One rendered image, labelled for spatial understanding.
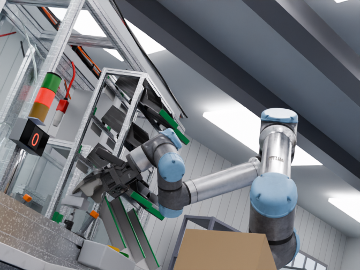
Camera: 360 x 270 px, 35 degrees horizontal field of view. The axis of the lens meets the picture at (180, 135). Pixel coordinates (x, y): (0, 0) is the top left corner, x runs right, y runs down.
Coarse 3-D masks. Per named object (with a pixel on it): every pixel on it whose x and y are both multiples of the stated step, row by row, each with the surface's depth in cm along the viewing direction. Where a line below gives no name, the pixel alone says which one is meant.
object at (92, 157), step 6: (108, 150) 217; (90, 156) 211; (96, 156) 210; (96, 162) 208; (102, 162) 207; (132, 186) 212; (126, 192) 196; (132, 192) 195; (138, 192) 210; (132, 198) 196; (138, 198) 198; (144, 198) 200; (144, 204) 202; (150, 204) 204
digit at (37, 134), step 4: (36, 128) 167; (36, 132) 168; (40, 132) 169; (32, 136) 166; (36, 136) 168; (40, 136) 169; (32, 140) 166; (36, 140) 168; (28, 144) 165; (32, 144) 167; (36, 144) 168; (36, 148) 169
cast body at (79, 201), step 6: (72, 186) 177; (78, 192) 175; (66, 198) 176; (72, 198) 175; (78, 198) 174; (84, 198) 174; (66, 204) 175; (72, 204) 174; (78, 204) 173; (84, 204) 174; (84, 210) 176
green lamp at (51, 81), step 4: (48, 76) 173; (52, 76) 173; (56, 76) 173; (44, 80) 173; (48, 80) 172; (52, 80) 172; (56, 80) 173; (60, 80) 174; (44, 84) 172; (48, 84) 172; (52, 84) 172; (56, 84) 173; (48, 88) 171; (52, 88) 172; (56, 88) 173
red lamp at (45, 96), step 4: (40, 88) 172; (44, 88) 171; (40, 92) 171; (44, 92) 171; (48, 92) 171; (52, 92) 172; (36, 96) 171; (40, 96) 170; (44, 96) 170; (48, 96) 171; (52, 96) 172; (36, 100) 170; (40, 100) 170; (44, 100) 170; (48, 100) 171; (52, 100) 173; (44, 104) 170; (48, 104) 171
